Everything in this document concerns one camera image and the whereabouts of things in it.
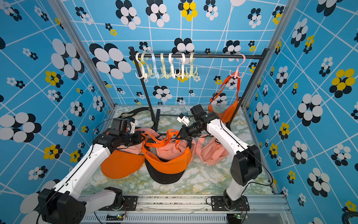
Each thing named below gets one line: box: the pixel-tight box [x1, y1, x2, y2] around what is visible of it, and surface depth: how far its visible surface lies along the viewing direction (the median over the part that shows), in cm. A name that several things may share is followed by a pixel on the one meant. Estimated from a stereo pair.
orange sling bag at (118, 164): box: [100, 149, 146, 180], surface depth 87 cm
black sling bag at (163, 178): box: [144, 156, 186, 184], surface depth 84 cm
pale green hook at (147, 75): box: [140, 52, 153, 78], surface depth 70 cm
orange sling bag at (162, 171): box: [142, 129, 192, 184], surface depth 82 cm
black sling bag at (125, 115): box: [117, 106, 151, 119], surface depth 118 cm
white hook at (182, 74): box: [174, 52, 188, 80], surface depth 71 cm
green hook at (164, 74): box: [159, 52, 171, 80], surface depth 72 cm
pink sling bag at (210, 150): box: [195, 134, 229, 166], surface depth 90 cm
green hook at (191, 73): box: [185, 52, 199, 78], surface depth 72 cm
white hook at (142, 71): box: [135, 52, 145, 79], surface depth 70 cm
